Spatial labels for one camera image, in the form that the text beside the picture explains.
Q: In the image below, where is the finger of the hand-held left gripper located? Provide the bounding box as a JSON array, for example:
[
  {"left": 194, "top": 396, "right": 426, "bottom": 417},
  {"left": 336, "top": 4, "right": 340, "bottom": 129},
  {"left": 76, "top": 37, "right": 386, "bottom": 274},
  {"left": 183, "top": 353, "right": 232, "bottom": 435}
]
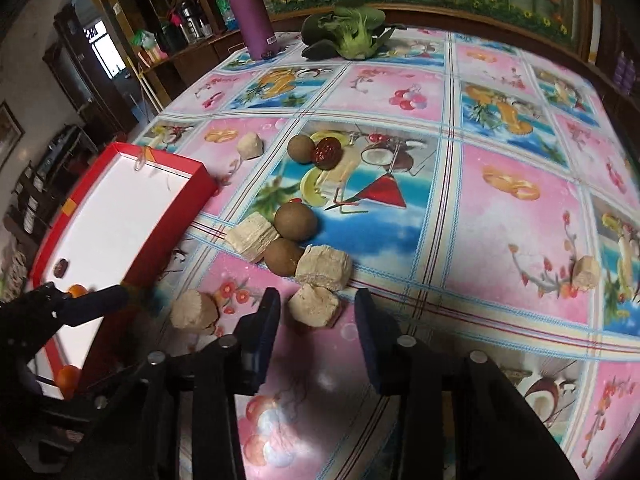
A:
[{"left": 64, "top": 284, "right": 148, "bottom": 327}]

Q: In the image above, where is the green bok choy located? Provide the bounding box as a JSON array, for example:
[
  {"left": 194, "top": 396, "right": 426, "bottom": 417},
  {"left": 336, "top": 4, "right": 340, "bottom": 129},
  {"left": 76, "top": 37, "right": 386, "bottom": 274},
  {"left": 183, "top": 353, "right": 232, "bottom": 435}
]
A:
[{"left": 300, "top": 7, "right": 408, "bottom": 60}]

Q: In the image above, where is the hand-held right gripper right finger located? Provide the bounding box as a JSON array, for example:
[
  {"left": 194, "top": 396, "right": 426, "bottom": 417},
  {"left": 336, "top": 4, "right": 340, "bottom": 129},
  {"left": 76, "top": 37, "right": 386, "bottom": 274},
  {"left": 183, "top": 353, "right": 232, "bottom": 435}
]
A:
[{"left": 354, "top": 287, "right": 581, "bottom": 480}]

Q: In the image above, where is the beige puffed rice cake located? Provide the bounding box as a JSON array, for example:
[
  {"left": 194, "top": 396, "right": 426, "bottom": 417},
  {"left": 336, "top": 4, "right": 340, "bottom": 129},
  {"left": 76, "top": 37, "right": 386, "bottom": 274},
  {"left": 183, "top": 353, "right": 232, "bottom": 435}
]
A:
[
  {"left": 225, "top": 211, "right": 281, "bottom": 264},
  {"left": 286, "top": 282, "right": 346, "bottom": 331},
  {"left": 571, "top": 255, "right": 601, "bottom": 292},
  {"left": 236, "top": 132, "right": 264, "bottom": 161},
  {"left": 170, "top": 290, "right": 221, "bottom": 336},
  {"left": 295, "top": 244, "right": 353, "bottom": 292}
]

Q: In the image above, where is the wooden cabinet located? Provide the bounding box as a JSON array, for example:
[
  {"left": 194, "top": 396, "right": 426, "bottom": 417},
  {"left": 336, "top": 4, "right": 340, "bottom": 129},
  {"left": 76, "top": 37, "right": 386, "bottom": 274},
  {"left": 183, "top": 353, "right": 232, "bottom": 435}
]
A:
[{"left": 135, "top": 25, "right": 251, "bottom": 111}]

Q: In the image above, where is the wooden chair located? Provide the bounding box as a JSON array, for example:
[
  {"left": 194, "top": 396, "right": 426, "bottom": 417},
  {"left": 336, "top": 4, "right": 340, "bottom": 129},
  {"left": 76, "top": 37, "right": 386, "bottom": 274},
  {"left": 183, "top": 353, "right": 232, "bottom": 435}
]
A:
[{"left": 5, "top": 160, "right": 56, "bottom": 256}]

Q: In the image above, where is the dark side table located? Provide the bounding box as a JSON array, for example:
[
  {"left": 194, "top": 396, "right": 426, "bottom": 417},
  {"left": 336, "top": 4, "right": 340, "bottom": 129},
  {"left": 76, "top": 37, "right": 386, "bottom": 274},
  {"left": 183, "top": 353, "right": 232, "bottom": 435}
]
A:
[{"left": 37, "top": 125, "right": 101, "bottom": 176}]

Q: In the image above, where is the green plastic bottle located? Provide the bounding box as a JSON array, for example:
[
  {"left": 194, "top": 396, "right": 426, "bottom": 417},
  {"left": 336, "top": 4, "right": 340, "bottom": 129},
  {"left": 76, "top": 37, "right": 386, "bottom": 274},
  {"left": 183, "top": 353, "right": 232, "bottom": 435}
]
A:
[{"left": 216, "top": 0, "right": 236, "bottom": 31}]

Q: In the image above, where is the printed pink tablecloth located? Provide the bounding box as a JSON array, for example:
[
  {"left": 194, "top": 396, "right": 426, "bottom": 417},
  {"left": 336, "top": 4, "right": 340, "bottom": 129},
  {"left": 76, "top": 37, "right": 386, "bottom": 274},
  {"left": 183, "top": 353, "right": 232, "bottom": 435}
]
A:
[{"left": 127, "top": 25, "right": 640, "bottom": 480}]

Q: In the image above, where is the red cardboard box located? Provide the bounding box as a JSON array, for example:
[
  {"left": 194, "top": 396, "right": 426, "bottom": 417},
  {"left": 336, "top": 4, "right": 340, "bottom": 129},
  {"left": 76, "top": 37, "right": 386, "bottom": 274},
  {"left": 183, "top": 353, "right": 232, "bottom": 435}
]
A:
[{"left": 27, "top": 141, "right": 219, "bottom": 401}]

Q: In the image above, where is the black kettle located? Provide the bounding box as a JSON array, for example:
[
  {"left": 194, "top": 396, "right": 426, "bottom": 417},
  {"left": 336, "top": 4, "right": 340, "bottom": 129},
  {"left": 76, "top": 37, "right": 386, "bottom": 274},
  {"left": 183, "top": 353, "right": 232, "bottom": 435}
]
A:
[{"left": 160, "top": 22, "right": 183, "bottom": 53}]

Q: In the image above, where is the green bag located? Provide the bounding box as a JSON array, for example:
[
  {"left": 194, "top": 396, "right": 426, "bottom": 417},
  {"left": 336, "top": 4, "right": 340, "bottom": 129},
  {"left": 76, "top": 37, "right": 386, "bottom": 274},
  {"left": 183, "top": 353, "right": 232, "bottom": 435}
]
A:
[{"left": 131, "top": 29, "right": 161, "bottom": 56}]

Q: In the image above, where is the black steel thermos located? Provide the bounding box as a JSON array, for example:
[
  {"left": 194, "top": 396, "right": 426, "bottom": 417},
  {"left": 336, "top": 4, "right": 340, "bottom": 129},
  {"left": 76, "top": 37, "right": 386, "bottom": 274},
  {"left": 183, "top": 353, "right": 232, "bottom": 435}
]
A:
[{"left": 180, "top": 2, "right": 201, "bottom": 43}]

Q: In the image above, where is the window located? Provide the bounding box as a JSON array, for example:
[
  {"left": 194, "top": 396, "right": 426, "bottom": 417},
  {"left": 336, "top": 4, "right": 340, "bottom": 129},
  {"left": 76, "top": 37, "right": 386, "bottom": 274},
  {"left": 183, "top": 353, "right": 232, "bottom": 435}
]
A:
[{"left": 92, "top": 27, "right": 128, "bottom": 78}]

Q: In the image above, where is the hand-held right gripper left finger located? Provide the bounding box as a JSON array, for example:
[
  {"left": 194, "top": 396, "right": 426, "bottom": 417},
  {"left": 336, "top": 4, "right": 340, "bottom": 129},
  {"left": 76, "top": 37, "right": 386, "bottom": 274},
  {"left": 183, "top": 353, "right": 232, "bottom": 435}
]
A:
[{"left": 75, "top": 287, "right": 283, "bottom": 480}]

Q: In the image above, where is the purple water bottle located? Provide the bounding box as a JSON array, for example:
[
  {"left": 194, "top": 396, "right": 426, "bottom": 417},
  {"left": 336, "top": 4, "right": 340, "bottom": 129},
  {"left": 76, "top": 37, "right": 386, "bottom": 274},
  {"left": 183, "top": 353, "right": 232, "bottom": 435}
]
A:
[{"left": 216, "top": 0, "right": 282, "bottom": 61}]

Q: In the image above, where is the brown longan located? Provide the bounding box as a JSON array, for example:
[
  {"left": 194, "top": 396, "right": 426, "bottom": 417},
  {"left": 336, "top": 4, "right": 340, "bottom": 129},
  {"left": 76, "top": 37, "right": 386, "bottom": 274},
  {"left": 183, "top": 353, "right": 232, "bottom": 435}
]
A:
[
  {"left": 263, "top": 237, "right": 304, "bottom": 277},
  {"left": 274, "top": 200, "right": 319, "bottom": 240},
  {"left": 287, "top": 134, "right": 315, "bottom": 165}
]

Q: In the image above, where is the framed wall picture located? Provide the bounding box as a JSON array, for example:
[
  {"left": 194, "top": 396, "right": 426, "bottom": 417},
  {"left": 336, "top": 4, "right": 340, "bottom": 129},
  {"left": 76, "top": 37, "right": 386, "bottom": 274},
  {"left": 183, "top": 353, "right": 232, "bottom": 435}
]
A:
[{"left": 0, "top": 100, "right": 26, "bottom": 168}]

